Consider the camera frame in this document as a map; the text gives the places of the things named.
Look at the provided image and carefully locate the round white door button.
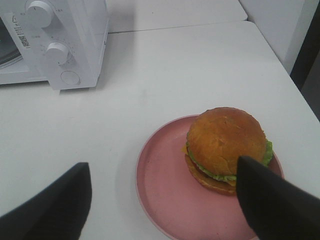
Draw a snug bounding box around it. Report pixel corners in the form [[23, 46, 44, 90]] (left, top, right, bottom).
[[60, 70, 80, 85]]

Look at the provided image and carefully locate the white microwave oven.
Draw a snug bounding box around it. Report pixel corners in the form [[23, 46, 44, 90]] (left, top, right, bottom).
[[0, 0, 109, 90]]

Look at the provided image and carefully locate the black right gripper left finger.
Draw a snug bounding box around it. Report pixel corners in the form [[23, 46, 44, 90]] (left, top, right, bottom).
[[0, 162, 92, 240]]

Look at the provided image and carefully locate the toy burger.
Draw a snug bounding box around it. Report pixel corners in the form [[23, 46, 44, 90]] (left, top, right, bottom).
[[184, 107, 274, 196]]

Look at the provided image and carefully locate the white microwave knob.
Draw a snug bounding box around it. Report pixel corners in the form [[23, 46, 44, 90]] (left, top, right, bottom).
[[26, 0, 55, 28], [45, 42, 69, 65]]

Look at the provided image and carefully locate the pink round plate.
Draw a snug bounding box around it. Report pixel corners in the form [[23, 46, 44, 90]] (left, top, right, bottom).
[[136, 114, 286, 240]]

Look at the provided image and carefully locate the white warning label sticker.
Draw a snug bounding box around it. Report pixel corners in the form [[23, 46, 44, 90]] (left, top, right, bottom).
[[4, 12, 31, 49]]

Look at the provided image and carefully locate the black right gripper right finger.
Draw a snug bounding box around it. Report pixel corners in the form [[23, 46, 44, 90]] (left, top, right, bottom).
[[236, 156, 320, 240]]

